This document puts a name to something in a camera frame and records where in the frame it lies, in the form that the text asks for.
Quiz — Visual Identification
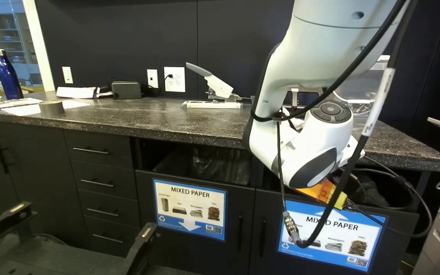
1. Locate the black power adapter box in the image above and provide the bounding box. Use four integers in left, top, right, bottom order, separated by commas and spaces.
111, 81, 141, 99

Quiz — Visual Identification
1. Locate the bin door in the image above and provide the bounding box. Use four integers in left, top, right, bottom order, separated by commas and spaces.
135, 169, 254, 275
248, 191, 418, 275

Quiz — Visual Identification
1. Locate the black bin liner bag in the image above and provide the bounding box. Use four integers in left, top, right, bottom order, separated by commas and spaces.
152, 146, 250, 184

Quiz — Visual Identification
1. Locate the white data wall plate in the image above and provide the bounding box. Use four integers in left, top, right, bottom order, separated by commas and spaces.
146, 68, 158, 88

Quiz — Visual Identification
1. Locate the white lamp pole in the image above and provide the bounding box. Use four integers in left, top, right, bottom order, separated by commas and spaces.
21, 0, 63, 114

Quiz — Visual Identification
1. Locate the right mixed paper sign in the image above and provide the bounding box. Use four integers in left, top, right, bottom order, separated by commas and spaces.
277, 209, 386, 273

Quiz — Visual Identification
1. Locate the left bin door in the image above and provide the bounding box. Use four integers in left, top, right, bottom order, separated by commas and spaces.
135, 169, 254, 275

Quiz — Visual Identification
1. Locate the right bin door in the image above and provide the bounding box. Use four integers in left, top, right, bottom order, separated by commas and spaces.
248, 191, 418, 275

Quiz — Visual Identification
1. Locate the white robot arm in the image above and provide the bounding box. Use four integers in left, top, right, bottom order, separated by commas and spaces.
245, 0, 407, 187

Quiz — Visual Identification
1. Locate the white folded paper stack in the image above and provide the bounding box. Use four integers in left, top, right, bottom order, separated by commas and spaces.
56, 85, 96, 99

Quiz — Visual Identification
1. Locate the blue water bottle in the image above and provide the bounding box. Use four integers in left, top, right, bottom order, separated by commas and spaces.
0, 48, 22, 99

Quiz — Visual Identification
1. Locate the black drawer stack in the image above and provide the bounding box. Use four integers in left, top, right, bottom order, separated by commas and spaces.
63, 131, 140, 256

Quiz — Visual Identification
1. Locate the black chair armrest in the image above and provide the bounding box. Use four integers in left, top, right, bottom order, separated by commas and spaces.
120, 221, 157, 275

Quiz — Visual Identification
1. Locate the white flat paper sheet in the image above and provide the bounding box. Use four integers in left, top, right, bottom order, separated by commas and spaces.
1, 99, 89, 116

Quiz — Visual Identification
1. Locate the mixed paper sign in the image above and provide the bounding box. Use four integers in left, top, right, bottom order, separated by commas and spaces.
152, 178, 227, 241
277, 209, 386, 273

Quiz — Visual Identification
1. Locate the white light switch plate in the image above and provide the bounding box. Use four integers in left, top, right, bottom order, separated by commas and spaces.
60, 65, 73, 84

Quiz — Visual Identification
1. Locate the white wall outlet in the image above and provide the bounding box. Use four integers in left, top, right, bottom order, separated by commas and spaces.
163, 67, 186, 93

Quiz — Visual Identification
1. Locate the left mixed paper sign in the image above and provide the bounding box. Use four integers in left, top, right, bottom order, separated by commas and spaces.
152, 178, 227, 241

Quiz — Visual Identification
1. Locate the black cabinet door left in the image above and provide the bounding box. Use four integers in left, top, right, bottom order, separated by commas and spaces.
0, 122, 86, 247

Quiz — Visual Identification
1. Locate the orange wrist camera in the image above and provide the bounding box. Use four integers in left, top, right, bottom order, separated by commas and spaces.
297, 178, 346, 209

